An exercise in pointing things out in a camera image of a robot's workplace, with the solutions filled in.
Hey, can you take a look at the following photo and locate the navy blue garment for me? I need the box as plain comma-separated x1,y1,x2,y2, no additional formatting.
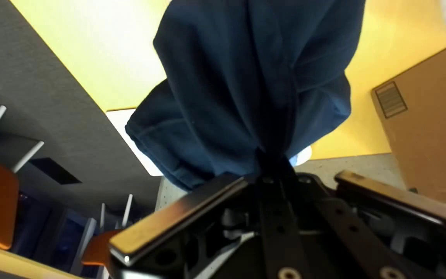
124,0,367,192

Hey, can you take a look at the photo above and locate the long wooden counter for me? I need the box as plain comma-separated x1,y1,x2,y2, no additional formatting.
0,239,82,279

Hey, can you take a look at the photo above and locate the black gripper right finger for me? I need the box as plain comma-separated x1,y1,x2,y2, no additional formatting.
276,153,421,279

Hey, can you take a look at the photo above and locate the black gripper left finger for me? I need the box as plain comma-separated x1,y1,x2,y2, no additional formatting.
256,152,307,279

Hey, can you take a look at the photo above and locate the open cardboard box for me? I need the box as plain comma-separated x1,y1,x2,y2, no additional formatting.
369,42,446,211

